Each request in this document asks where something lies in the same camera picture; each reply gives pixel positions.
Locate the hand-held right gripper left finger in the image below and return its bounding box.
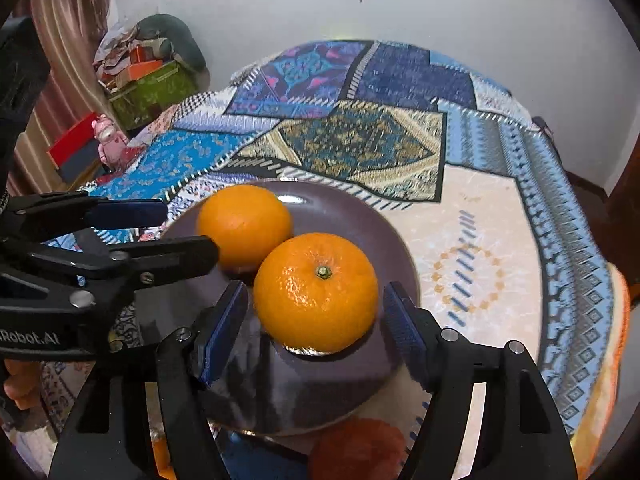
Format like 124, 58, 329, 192
47, 280, 249, 480

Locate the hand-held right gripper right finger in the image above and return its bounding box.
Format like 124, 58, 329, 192
382, 281, 573, 480

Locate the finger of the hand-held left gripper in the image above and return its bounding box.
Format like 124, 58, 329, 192
0, 191, 168, 241
0, 234, 221, 350

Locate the large orange with green stem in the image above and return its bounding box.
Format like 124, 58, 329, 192
253, 232, 379, 355

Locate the dark purple plate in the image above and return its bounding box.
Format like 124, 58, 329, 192
160, 179, 421, 436

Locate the person's left hand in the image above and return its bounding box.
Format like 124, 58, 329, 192
2, 360, 43, 411

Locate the pink toy figure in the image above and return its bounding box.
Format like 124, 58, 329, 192
92, 114, 129, 169

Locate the red flat box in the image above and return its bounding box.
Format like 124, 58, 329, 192
47, 112, 101, 182

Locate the orange box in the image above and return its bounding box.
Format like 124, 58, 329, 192
126, 45, 167, 82

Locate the patchwork printed blanket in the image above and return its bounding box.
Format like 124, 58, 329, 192
15, 39, 617, 480

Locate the crumpled patterned cloth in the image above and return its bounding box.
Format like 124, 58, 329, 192
92, 24, 151, 92

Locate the grey cushion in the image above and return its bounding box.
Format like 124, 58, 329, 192
135, 14, 207, 73

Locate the striped brown curtain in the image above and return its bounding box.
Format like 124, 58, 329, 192
10, 0, 113, 196

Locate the orange blanket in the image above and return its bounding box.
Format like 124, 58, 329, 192
575, 260, 632, 467

